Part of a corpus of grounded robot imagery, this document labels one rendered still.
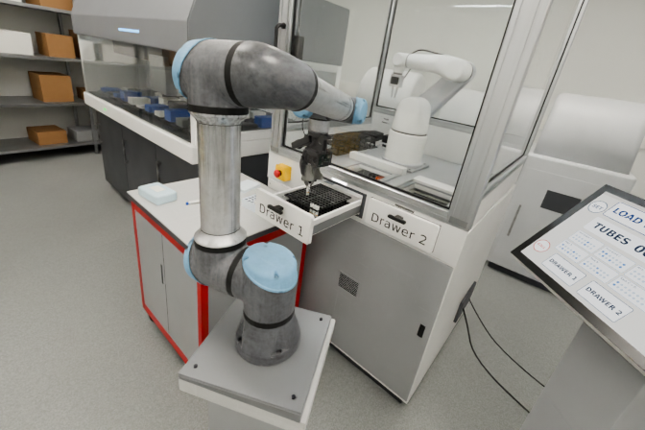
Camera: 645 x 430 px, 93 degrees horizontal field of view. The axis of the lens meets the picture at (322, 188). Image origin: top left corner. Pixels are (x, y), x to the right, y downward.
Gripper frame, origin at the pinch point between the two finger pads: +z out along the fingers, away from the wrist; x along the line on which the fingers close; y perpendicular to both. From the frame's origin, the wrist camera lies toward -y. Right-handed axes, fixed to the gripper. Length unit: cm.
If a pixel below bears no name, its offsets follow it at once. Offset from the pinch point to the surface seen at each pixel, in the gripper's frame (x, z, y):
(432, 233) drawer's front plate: 25.9, 8.6, 40.4
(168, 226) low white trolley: -42, 22, -29
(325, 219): 0.5, 10.3, 11.7
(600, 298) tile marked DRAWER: 14, -2, 86
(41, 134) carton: -72, 71, -369
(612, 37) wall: 353, -101, 17
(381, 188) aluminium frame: 24.2, 0.2, 16.5
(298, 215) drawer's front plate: -10.7, 7.0, 9.5
